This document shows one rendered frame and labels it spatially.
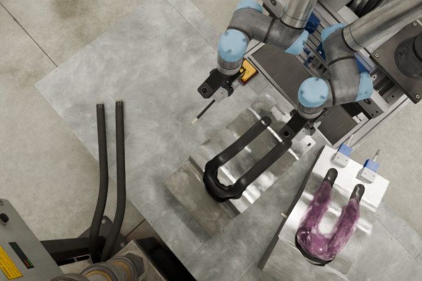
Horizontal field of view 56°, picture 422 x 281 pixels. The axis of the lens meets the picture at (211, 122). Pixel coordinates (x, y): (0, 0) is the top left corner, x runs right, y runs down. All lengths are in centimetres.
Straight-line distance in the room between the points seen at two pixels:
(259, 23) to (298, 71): 118
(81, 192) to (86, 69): 92
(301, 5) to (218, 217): 75
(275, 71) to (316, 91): 120
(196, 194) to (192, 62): 53
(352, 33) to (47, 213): 186
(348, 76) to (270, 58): 121
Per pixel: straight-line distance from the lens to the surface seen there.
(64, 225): 239
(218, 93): 139
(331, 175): 151
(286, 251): 140
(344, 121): 228
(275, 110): 150
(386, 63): 149
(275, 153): 144
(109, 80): 161
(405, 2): 106
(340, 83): 112
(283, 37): 114
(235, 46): 108
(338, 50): 115
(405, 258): 165
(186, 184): 142
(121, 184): 140
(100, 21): 267
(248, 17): 115
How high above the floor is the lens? 227
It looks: 75 degrees down
